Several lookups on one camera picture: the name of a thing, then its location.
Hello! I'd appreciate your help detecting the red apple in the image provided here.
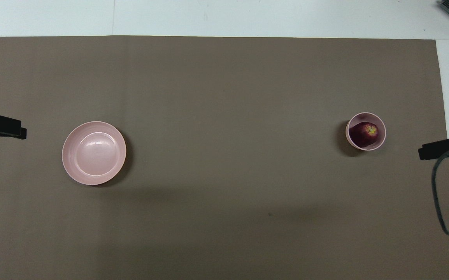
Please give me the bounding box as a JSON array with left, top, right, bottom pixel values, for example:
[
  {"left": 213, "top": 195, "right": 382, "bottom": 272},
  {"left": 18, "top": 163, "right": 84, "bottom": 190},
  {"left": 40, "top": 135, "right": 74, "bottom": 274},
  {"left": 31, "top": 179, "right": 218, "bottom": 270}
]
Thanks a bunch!
[{"left": 349, "top": 121, "right": 380, "bottom": 147}]

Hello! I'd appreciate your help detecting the pink bowl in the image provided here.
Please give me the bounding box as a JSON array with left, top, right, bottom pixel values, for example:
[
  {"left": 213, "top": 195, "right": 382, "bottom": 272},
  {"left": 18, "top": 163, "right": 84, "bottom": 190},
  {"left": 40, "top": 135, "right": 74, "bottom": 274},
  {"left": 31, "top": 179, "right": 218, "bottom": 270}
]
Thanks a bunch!
[{"left": 345, "top": 112, "right": 387, "bottom": 151}]

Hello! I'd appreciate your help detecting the pink plate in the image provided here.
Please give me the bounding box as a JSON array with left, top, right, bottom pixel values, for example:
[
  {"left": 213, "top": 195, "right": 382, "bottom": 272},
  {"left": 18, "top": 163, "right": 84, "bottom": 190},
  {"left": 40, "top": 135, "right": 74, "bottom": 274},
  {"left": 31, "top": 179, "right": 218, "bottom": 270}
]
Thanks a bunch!
[{"left": 62, "top": 121, "right": 127, "bottom": 186}]

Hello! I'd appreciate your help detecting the brown table mat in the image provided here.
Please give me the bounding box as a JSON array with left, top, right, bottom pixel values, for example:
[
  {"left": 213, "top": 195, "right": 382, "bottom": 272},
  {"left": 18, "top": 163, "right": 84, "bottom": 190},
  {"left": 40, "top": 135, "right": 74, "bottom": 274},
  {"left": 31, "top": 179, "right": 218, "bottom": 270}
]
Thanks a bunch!
[{"left": 0, "top": 36, "right": 449, "bottom": 280}]

